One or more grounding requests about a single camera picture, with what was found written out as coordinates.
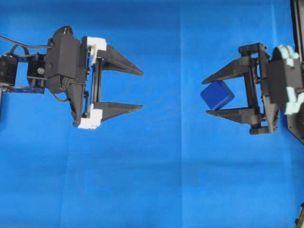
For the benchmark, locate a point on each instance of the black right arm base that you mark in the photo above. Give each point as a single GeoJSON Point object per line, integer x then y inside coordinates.
{"type": "Point", "coordinates": [295, 122]}

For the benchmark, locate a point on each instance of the blue table cloth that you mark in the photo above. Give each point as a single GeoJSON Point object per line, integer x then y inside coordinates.
{"type": "Point", "coordinates": [168, 165]}

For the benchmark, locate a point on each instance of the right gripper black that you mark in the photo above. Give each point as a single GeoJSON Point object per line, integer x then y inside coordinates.
{"type": "Point", "coordinates": [261, 114]}

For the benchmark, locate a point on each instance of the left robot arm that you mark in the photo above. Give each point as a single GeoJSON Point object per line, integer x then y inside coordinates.
{"type": "Point", "coordinates": [23, 72]}

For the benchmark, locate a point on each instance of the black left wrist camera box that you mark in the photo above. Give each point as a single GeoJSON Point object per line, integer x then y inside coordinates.
{"type": "Point", "coordinates": [63, 63]}

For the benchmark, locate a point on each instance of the blue block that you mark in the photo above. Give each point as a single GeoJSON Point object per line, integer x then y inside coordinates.
{"type": "Point", "coordinates": [217, 95]}

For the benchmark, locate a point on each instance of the right wrist camera with foam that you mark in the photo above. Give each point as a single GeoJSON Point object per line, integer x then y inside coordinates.
{"type": "Point", "coordinates": [282, 80]}

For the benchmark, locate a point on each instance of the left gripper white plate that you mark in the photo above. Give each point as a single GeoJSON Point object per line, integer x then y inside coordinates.
{"type": "Point", "coordinates": [98, 56]}

